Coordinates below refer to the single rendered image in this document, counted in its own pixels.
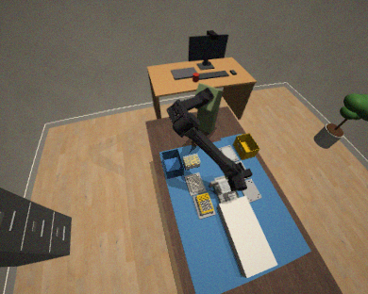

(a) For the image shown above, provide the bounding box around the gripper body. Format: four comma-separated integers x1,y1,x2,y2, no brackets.
227,177,237,191

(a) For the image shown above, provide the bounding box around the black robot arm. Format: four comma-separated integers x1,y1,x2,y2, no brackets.
166,88,253,191

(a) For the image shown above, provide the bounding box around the blue bench mat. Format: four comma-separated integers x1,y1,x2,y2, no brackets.
159,134,311,294

